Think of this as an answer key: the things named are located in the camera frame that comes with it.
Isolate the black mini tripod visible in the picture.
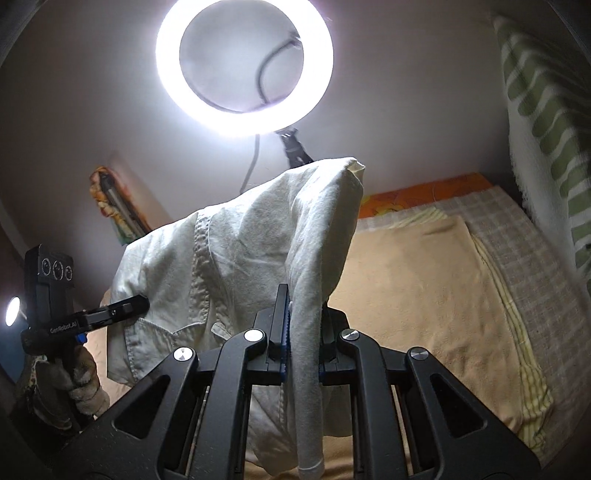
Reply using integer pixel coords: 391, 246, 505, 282
274, 130, 317, 168

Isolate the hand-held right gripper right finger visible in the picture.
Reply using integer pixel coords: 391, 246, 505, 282
318, 305, 541, 480

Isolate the person's left hand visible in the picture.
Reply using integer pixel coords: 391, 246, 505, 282
34, 345, 110, 417

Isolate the white button shirt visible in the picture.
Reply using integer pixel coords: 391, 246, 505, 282
107, 157, 365, 480

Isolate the checked bedsheet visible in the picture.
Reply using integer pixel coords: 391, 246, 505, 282
358, 185, 591, 462

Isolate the tan blanket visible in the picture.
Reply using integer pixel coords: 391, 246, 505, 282
85, 217, 532, 480

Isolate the yellow striped sheet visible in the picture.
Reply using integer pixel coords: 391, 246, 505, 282
360, 208, 555, 450

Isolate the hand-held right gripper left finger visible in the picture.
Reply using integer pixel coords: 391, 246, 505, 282
99, 285, 290, 480

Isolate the blue panel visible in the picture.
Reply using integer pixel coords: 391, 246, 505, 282
0, 323, 21, 379

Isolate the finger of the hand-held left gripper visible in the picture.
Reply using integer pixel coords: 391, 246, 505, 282
90, 296, 150, 329

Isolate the white ring light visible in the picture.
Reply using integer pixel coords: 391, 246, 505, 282
156, 0, 334, 138

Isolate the small white desk lamp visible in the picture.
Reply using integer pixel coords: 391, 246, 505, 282
4, 296, 28, 328

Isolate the folded metal stand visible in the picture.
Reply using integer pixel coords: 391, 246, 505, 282
104, 173, 151, 241

